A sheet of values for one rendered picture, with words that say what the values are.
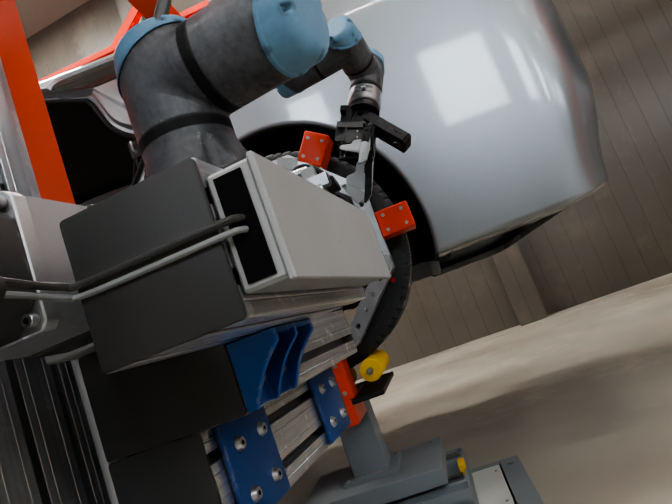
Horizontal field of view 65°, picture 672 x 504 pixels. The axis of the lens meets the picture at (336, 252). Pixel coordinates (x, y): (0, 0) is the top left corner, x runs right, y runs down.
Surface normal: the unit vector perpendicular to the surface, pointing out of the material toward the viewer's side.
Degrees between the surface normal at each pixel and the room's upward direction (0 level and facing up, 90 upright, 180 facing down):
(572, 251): 90
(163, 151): 72
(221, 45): 110
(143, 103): 90
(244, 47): 120
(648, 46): 90
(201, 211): 90
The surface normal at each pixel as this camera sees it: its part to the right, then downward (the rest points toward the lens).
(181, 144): -0.07, -0.44
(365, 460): -0.18, -0.08
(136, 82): -0.44, 0.02
